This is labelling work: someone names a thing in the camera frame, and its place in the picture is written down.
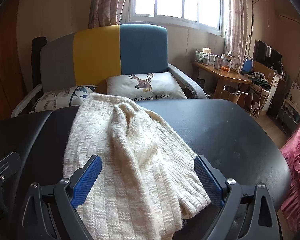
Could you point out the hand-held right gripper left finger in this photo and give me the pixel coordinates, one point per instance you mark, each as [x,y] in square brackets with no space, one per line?
[88,181]

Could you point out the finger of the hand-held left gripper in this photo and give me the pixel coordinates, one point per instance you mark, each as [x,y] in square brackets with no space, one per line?
[2,170]

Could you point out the patterned curtain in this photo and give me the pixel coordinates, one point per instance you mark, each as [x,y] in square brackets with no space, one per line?
[107,2]
[236,17]

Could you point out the cream knit sweater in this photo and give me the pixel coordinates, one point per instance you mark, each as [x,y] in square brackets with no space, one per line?
[130,155]

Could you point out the pile of dark clothes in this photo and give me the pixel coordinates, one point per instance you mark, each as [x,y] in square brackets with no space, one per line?
[256,78]

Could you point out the metal stand pole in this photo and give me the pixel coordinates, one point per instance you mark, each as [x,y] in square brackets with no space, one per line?
[251,25]

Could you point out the dark box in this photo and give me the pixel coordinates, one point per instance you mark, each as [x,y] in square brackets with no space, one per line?
[200,82]

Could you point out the brown paper bag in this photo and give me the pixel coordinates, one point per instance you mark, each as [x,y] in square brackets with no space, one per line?
[230,95]

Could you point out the glass jar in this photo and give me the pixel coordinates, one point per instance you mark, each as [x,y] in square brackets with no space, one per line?
[207,56]
[198,57]

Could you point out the blue bag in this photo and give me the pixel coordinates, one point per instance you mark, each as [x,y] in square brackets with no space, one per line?
[247,65]

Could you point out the white cabinet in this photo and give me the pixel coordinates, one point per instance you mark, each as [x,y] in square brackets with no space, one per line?
[276,90]

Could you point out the white folding chair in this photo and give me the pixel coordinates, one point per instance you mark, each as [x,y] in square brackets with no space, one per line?
[255,97]

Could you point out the geometric print pillow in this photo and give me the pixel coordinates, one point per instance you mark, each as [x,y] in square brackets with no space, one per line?
[65,96]

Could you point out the white low shelf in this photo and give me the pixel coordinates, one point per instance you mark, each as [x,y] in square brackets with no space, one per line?
[290,115]

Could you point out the wooden desk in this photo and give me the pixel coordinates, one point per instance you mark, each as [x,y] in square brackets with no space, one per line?
[225,76]

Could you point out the deer print pillow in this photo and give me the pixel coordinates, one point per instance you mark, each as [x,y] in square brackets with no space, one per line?
[120,85]

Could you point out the grey yellow blue sofa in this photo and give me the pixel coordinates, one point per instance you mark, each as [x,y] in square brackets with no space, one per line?
[142,50]

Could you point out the pink ruffled bedspread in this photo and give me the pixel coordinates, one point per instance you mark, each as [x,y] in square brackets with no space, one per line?
[298,170]

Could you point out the black television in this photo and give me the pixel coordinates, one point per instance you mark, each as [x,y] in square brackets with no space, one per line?
[265,52]

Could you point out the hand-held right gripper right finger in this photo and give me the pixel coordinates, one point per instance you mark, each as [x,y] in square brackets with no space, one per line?
[208,181]

